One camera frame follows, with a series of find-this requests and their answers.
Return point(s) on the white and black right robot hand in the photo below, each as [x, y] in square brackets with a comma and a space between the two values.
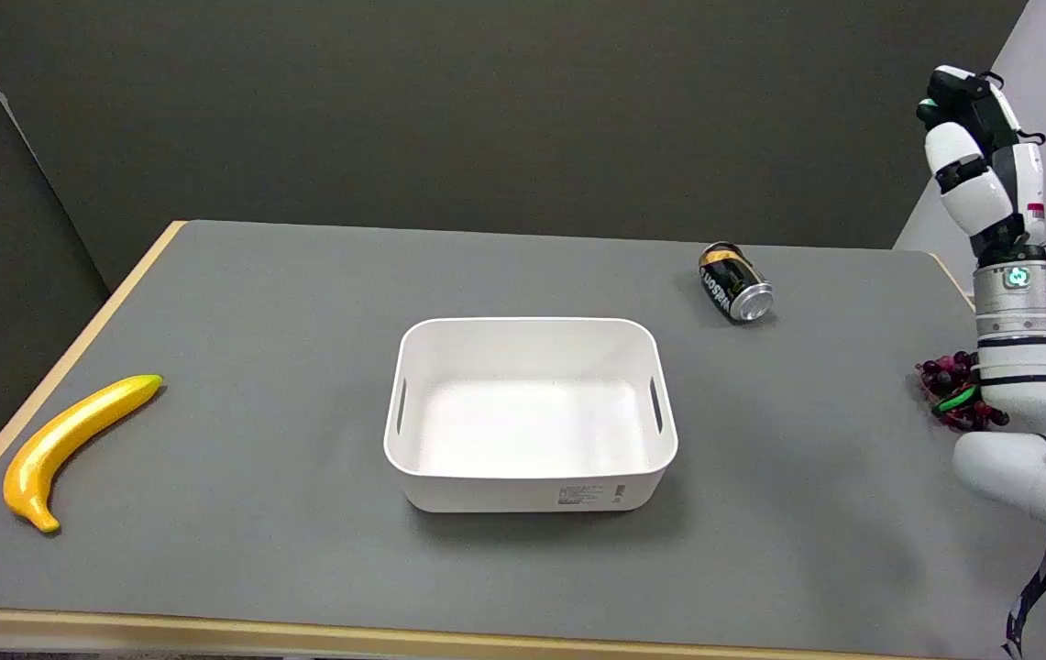
[976, 179]

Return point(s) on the black and gold can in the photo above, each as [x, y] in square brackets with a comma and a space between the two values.
[732, 280]

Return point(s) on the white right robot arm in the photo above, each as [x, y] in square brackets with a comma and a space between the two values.
[1018, 367]

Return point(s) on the dark red grape bunch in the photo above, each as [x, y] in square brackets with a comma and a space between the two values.
[944, 376]

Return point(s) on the white plastic storage bin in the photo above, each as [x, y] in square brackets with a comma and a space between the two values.
[530, 417]

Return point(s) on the yellow plastic banana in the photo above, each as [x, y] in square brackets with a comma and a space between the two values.
[64, 438]

